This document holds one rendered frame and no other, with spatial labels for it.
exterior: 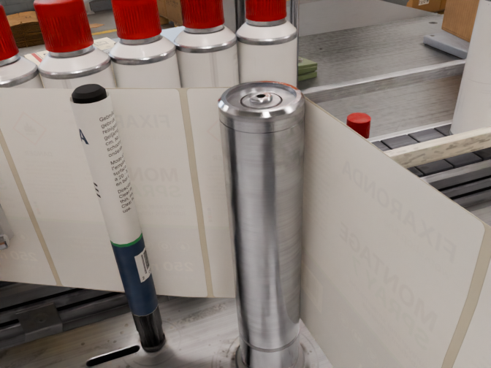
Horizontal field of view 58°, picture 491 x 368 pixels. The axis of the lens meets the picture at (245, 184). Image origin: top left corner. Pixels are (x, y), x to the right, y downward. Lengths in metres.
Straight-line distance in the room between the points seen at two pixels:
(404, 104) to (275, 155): 0.61
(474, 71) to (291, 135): 0.38
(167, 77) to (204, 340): 0.20
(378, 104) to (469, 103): 0.25
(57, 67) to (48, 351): 0.20
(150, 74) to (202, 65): 0.04
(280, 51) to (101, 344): 0.26
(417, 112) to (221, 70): 0.45
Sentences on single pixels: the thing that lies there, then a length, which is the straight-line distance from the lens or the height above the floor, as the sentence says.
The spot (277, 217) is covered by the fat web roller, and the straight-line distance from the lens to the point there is 0.21.
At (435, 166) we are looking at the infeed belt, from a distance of 0.52.
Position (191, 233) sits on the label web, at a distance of 0.27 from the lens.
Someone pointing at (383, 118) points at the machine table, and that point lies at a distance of 0.74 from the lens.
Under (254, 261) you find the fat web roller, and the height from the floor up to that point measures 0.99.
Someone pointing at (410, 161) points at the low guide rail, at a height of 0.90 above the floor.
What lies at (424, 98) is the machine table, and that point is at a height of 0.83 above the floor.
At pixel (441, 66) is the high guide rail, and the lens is 0.57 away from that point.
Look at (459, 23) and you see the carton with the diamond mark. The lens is 1.10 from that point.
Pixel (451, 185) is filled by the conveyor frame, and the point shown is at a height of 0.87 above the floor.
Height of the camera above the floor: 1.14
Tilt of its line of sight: 34 degrees down
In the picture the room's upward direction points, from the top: 4 degrees counter-clockwise
